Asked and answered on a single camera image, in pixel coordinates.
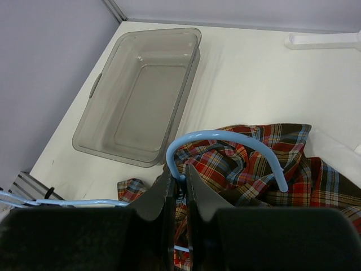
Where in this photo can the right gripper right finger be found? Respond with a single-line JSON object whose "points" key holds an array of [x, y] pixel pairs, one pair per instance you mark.
{"points": [[224, 237]]}

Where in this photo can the light blue wire hanger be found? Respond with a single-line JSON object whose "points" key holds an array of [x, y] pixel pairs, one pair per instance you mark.
{"points": [[180, 179]]}

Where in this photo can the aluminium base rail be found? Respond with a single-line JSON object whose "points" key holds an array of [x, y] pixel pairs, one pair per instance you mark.
{"points": [[28, 187]]}

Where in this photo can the grey translucent plastic bin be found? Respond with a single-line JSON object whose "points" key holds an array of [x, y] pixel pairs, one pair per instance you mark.
{"points": [[137, 101]]}

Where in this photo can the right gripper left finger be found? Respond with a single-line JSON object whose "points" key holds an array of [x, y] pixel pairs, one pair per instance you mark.
{"points": [[139, 236]]}

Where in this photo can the white clothes rack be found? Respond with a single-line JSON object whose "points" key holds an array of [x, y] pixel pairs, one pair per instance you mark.
{"points": [[323, 41]]}

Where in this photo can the left aluminium frame post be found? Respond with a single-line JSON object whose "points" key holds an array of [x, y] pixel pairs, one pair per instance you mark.
{"points": [[114, 9]]}

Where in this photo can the red plaid shirt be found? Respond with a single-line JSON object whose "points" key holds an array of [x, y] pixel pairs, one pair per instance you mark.
{"points": [[243, 177]]}

